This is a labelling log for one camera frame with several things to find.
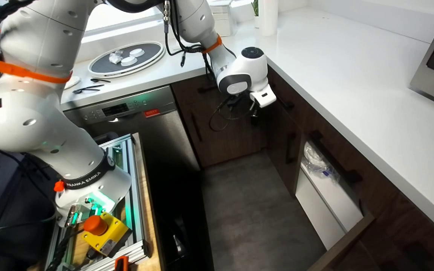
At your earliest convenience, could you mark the black drawer handle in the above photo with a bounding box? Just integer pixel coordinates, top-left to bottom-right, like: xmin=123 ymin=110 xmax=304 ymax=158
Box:
xmin=309 ymin=129 xmax=364 ymax=186
xmin=273 ymin=84 xmax=295 ymax=110

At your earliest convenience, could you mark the stainless steel dishwasher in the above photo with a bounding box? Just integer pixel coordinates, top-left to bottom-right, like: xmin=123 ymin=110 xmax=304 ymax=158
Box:
xmin=62 ymin=85 xmax=214 ymax=271

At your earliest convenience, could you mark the small white plate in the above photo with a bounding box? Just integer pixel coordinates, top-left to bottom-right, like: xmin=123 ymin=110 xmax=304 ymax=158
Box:
xmin=64 ymin=75 xmax=81 ymax=90

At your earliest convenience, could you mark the yellow emergency stop box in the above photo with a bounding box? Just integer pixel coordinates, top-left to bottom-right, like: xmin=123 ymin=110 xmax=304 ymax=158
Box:
xmin=81 ymin=212 xmax=133 ymax=259

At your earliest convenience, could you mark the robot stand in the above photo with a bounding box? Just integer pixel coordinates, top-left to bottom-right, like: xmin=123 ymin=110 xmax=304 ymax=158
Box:
xmin=45 ymin=132 xmax=165 ymax=271

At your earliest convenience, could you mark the small potted plant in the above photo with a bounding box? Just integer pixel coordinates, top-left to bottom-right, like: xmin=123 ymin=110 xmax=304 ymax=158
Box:
xmin=251 ymin=0 xmax=260 ymax=29

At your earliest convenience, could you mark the clear plastic bag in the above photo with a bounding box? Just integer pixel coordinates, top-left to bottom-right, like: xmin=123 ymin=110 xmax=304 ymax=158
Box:
xmin=301 ymin=142 xmax=341 ymax=184

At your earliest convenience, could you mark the white paper towel roll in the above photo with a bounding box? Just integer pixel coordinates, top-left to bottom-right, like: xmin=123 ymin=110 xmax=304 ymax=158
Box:
xmin=258 ymin=0 xmax=279 ymax=37

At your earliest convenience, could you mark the dark wood cabinet door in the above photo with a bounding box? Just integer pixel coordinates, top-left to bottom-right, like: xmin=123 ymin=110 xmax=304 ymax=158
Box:
xmin=171 ymin=74 xmax=267 ymax=168
xmin=267 ymin=67 xmax=303 ymax=197

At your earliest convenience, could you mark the black cabinet door handle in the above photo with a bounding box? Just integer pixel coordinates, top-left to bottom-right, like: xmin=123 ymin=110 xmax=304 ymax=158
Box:
xmin=190 ymin=112 xmax=203 ymax=143
xmin=285 ymin=131 xmax=297 ymax=165

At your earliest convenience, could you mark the open dark wood drawer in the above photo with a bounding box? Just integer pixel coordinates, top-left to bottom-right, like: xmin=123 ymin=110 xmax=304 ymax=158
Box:
xmin=295 ymin=129 xmax=376 ymax=271

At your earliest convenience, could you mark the white container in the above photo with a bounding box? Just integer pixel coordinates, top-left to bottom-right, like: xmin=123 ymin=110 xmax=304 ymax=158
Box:
xmin=207 ymin=0 xmax=237 ymax=37

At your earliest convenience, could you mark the round grey tray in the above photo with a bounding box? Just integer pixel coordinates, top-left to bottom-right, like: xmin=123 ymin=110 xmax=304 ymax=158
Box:
xmin=87 ymin=41 xmax=165 ymax=79

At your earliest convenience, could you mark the dark blue bag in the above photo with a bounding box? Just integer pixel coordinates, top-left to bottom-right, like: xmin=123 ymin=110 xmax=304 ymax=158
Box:
xmin=0 ymin=146 xmax=58 ymax=265

